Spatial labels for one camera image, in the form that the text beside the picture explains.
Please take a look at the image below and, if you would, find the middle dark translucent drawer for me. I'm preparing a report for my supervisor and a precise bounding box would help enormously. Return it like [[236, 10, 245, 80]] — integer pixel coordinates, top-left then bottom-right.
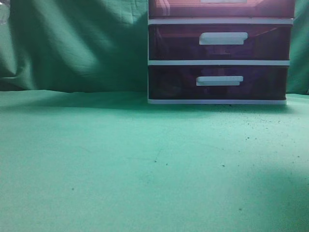
[[149, 24, 292, 60]]

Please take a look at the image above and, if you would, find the green cloth cover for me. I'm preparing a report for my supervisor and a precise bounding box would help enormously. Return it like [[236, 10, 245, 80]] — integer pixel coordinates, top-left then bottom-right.
[[0, 0, 309, 232]]

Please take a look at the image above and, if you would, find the white drawer cabinet frame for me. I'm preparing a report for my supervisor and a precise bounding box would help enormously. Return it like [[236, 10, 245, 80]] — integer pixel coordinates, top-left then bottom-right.
[[148, 10, 294, 104]]

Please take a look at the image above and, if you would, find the bottom dark translucent drawer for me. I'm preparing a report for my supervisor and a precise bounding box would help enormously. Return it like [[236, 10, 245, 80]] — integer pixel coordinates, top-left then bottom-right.
[[148, 65, 288, 100]]

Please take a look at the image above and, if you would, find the dark translucent drawer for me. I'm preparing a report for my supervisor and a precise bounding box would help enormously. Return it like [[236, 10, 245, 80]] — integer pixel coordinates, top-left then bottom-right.
[[149, 24, 292, 60], [148, 65, 288, 100]]

